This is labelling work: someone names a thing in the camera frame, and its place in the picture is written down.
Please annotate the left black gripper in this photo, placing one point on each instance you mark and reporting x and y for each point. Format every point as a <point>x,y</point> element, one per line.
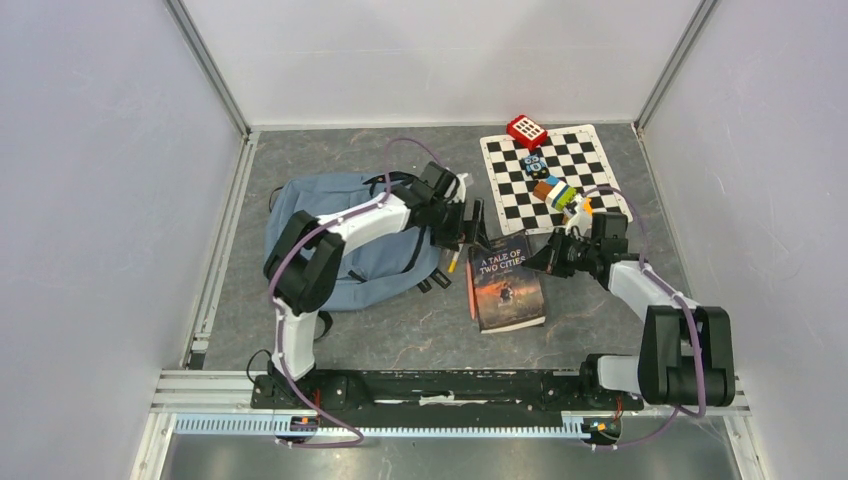
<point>462,231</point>

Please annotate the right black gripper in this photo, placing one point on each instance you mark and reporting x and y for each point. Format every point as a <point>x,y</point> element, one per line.
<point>548,259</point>

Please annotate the dark novel book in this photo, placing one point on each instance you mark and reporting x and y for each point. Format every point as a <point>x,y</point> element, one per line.
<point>509,297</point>

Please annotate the blue student backpack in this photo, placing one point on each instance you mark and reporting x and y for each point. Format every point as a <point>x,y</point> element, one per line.
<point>351,245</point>

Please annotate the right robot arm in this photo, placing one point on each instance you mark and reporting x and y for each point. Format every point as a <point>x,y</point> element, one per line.
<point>685,357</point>

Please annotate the colourful block stack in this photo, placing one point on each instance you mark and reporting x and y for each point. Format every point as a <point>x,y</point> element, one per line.
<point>555,193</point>

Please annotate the white yellow pen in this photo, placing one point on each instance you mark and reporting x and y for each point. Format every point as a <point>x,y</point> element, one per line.
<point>454,261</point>

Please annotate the blue robot toy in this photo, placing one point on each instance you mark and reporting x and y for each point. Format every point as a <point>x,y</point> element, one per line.
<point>535,167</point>

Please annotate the orange pencil lower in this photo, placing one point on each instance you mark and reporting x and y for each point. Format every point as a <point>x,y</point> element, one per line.
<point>471,291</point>

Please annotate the checkered chess board mat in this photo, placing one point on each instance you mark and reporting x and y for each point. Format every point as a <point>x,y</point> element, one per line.
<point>572,154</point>

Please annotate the red calculator toy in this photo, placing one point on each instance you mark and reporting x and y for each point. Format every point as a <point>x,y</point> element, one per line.
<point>528,133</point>

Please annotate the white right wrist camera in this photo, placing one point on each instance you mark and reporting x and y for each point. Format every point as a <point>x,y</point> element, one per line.
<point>575,232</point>

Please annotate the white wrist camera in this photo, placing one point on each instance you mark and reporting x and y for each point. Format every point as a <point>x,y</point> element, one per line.
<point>461,188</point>
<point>575,232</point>

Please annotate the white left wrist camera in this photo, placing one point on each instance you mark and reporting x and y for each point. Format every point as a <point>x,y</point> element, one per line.
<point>461,188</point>

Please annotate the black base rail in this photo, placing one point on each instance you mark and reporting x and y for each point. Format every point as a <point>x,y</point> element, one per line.
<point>442,398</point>

